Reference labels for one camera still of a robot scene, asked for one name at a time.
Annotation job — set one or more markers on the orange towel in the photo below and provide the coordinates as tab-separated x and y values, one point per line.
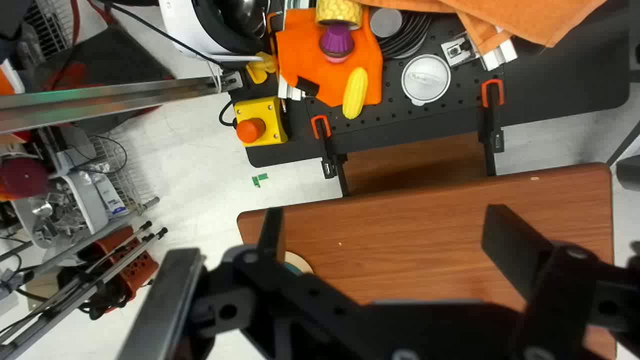
491	22

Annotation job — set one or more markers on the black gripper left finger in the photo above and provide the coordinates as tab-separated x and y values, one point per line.
270	240

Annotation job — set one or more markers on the yellow emergency stop box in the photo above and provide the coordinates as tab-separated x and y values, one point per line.
259	122

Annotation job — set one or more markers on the purple toy cupcake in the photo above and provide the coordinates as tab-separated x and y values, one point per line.
336	42

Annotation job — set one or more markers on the orange black clamp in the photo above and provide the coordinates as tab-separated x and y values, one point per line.
331	160
491	135

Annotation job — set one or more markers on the peaches tin can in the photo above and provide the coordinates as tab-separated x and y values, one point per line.
424	79

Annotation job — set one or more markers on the aluminium rail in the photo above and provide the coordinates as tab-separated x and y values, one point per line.
58	107

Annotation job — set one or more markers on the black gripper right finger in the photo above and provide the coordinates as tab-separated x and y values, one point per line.
514	246

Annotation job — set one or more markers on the orange cloth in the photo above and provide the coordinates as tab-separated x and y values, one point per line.
301	59

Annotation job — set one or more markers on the cream pot with green rim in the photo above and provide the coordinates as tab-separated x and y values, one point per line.
296	263

